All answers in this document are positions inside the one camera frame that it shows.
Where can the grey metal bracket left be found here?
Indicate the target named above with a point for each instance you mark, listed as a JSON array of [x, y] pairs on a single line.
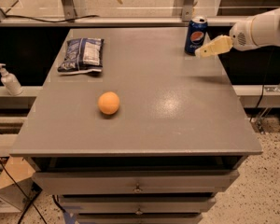
[[72, 9]]

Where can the grey metal bracket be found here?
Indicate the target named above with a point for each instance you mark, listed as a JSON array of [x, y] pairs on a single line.
[[183, 9], [72, 9]]

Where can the blue chip bag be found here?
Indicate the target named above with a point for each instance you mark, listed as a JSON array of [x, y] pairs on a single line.
[[83, 55]]

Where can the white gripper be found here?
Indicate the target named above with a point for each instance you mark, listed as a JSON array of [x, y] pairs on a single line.
[[240, 36]]

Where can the blue pepsi can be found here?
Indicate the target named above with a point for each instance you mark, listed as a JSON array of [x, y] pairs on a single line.
[[196, 34]]

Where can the white pump dispenser bottle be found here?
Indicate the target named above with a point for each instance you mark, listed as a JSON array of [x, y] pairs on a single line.
[[10, 81]]

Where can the cardboard box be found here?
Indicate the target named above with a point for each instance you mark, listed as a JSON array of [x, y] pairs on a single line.
[[15, 185]]

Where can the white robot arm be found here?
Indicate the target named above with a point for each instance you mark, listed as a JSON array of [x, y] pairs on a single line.
[[255, 32]]

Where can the grey metal bracket right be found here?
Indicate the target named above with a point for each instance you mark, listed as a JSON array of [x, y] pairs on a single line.
[[183, 9]]

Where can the orange fruit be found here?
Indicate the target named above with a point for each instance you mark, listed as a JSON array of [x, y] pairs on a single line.
[[108, 103]]

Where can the grey drawer cabinet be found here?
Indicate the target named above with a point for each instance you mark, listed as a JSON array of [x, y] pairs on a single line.
[[176, 141]]

